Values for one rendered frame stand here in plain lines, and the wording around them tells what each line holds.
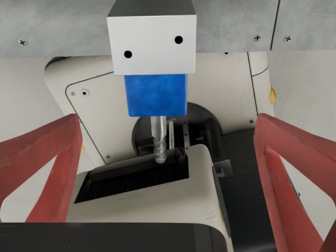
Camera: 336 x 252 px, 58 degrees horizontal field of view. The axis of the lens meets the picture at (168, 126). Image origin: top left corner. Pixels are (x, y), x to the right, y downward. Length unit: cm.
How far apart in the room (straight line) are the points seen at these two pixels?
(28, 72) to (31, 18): 99
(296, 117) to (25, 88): 107
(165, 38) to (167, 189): 25
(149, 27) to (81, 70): 68
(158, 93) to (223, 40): 7
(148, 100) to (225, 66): 63
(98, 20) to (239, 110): 71
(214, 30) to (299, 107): 110
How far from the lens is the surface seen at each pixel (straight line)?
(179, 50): 18
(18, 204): 175
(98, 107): 90
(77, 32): 25
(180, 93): 21
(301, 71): 124
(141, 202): 39
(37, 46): 26
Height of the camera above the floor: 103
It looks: 55 degrees down
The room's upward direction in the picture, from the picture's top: 179 degrees clockwise
